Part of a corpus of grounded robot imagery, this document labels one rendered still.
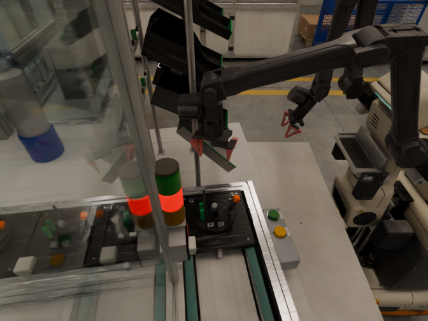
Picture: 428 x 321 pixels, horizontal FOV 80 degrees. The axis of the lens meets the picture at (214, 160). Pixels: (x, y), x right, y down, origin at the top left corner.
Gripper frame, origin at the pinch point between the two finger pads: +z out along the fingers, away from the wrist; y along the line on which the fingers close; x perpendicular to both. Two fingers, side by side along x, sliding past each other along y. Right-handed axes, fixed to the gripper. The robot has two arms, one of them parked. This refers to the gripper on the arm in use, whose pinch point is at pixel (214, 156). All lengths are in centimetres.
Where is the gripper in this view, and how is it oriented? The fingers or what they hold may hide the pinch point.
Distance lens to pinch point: 84.9
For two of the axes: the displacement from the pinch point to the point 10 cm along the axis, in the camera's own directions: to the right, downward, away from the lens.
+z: 0.3, 7.8, 6.3
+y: 9.4, 1.9, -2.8
